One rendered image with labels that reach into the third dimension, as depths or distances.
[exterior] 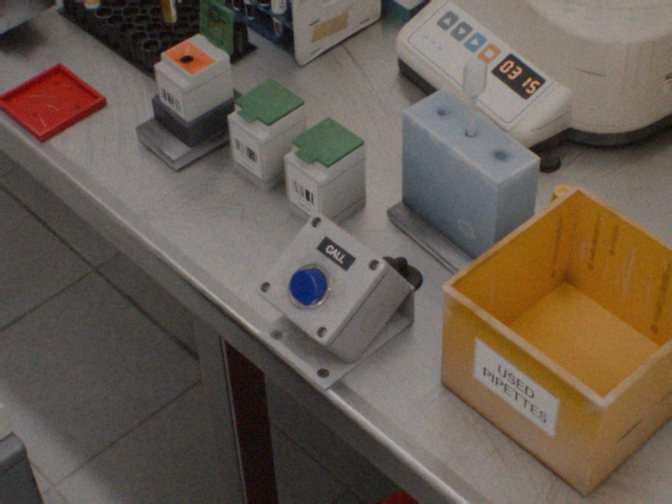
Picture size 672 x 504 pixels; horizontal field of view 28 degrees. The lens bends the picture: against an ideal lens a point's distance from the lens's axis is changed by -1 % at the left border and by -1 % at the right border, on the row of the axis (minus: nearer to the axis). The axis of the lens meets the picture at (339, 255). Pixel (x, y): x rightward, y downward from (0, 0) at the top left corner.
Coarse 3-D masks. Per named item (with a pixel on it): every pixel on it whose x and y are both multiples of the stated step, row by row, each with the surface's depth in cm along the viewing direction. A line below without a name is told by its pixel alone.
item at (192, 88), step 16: (176, 48) 105; (192, 48) 105; (208, 48) 105; (160, 64) 105; (176, 64) 104; (192, 64) 104; (208, 64) 104; (224, 64) 104; (160, 80) 105; (176, 80) 104; (192, 80) 103; (208, 80) 104; (224, 80) 105; (160, 96) 107; (176, 96) 104; (192, 96) 104; (208, 96) 105; (224, 96) 107; (176, 112) 106; (192, 112) 105
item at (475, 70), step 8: (472, 64) 89; (480, 64) 89; (464, 72) 90; (472, 72) 89; (480, 72) 89; (464, 80) 90; (472, 80) 89; (480, 80) 90; (464, 88) 91; (472, 88) 90; (480, 88) 90; (472, 96) 90
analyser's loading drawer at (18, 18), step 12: (0, 0) 115; (12, 0) 115; (24, 0) 116; (36, 0) 117; (48, 0) 118; (0, 12) 115; (12, 12) 116; (24, 12) 117; (36, 12) 118; (0, 24) 116; (12, 24) 117
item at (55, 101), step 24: (48, 72) 115; (72, 72) 114; (0, 96) 113; (24, 96) 113; (48, 96) 113; (72, 96) 113; (96, 96) 112; (24, 120) 110; (48, 120) 111; (72, 120) 111
